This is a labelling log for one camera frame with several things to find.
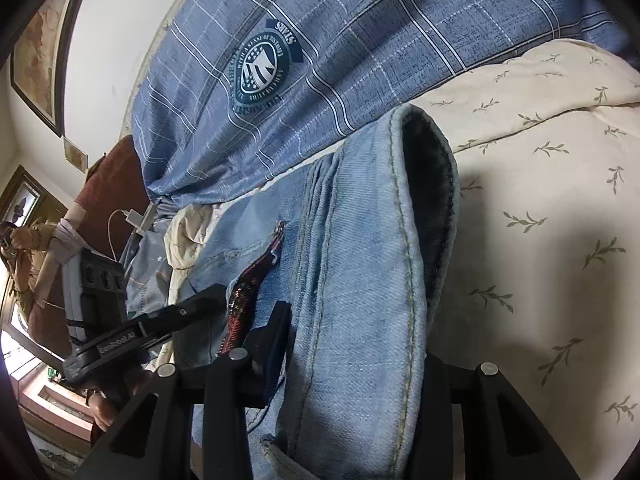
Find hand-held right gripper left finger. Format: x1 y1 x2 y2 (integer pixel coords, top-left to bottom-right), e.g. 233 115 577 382
75 300 293 480

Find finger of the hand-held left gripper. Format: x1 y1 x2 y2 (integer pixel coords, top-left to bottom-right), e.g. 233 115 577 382
142 284 231 333

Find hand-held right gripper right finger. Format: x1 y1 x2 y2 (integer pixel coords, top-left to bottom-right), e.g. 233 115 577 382
407 352 583 480

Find blue denim pants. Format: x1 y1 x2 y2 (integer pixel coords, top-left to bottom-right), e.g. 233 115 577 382
172 102 461 480

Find person's left hand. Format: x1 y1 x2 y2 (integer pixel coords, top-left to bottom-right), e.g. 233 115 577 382
85 364 157 433

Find white power strip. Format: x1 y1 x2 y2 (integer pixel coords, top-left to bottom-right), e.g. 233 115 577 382
135 202 158 233

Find white knit towel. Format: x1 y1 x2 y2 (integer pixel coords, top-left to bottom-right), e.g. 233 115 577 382
30 200 91 306

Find brown headboard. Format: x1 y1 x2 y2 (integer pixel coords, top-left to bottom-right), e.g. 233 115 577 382
25 135 161 356

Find wooden framed picture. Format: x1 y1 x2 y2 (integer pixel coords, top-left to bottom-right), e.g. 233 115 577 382
0 164 68 241

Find cream leaf print bedsheet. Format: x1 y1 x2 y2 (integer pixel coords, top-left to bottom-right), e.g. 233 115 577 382
150 40 640 480

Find blue plaid quilt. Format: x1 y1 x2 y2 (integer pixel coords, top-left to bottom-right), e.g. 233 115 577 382
131 0 621 206

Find red woven strap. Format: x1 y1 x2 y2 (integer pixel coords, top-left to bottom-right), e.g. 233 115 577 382
217 220 288 361

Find white charger cable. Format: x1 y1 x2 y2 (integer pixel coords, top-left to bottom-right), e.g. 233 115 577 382
107 209 131 263

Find small wall poster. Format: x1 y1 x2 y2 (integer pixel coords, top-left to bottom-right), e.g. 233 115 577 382
62 135 88 173

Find large framed wall picture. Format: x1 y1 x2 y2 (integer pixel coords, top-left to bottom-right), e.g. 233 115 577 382
10 0 101 138

